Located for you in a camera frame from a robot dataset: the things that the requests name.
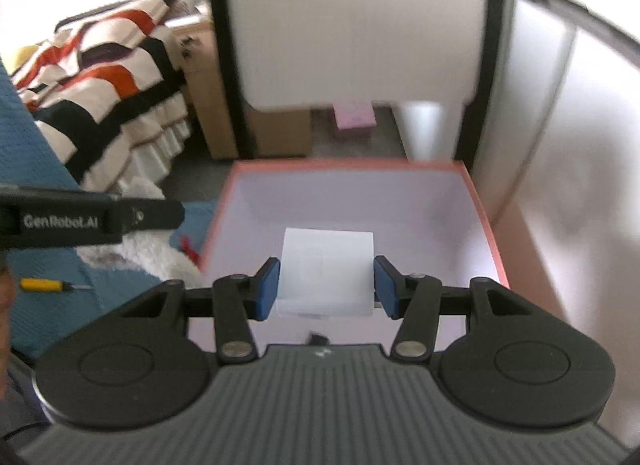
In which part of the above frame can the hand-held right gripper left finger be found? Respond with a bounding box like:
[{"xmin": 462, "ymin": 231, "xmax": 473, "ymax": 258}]
[{"xmin": 119, "ymin": 257, "xmax": 281, "ymax": 364}]

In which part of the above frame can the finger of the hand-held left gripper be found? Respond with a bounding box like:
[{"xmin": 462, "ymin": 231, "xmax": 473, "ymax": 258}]
[{"xmin": 112, "ymin": 196, "xmax": 186, "ymax": 237}]

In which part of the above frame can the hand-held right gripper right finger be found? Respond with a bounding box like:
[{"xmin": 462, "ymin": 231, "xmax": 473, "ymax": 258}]
[{"xmin": 373, "ymin": 255, "xmax": 532, "ymax": 364}]

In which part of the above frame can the white plush hair clip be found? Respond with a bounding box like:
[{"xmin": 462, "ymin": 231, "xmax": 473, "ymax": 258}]
[{"xmin": 77, "ymin": 178, "xmax": 202, "ymax": 288}]

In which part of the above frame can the white charger block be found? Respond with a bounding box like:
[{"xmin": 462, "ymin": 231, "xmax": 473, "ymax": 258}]
[{"xmin": 276, "ymin": 227, "xmax": 376, "ymax": 319}]

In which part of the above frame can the pink cardboard box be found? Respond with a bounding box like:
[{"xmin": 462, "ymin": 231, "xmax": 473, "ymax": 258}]
[{"xmin": 186, "ymin": 158, "xmax": 512, "ymax": 352}]

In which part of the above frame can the red figurine toy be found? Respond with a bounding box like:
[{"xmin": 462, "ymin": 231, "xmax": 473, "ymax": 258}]
[{"xmin": 179, "ymin": 234, "xmax": 202, "ymax": 264}]

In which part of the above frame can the chair with blue cover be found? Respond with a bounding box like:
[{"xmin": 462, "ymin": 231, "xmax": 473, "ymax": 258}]
[{"xmin": 0, "ymin": 60, "xmax": 217, "ymax": 358}]

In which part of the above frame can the wooden nightstand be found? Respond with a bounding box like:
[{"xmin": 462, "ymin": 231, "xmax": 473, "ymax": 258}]
[{"xmin": 167, "ymin": 15, "xmax": 312, "ymax": 161}]

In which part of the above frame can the striped bed quilt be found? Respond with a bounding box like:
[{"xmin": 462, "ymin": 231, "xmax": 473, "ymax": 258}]
[{"xmin": 9, "ymin": 0, "xmax": 195, "ymax": 192}]

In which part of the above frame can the pink packet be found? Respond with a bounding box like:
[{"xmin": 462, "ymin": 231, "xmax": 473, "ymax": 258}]
[{"xmin": 333, "ymin": 100, "xmax": 376, "ymax": 130}]

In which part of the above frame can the yellow handled screwdriver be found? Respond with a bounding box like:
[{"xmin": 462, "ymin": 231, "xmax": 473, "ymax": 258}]
[{"xmin": 19, "ymin": 277, "xmax": 94, "ymax": 294}]

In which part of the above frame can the white chair with black frame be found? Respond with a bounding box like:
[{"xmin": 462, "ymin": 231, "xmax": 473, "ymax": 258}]
[{"xmin": 204, "ymin": 0, "xmax": 507, "ymax": 226}]

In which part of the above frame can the black rail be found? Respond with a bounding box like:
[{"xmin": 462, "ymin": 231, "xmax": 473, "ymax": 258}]
[{"xmin": 504, "ymin": 0, "xmax": 640, "ymax": 63}]

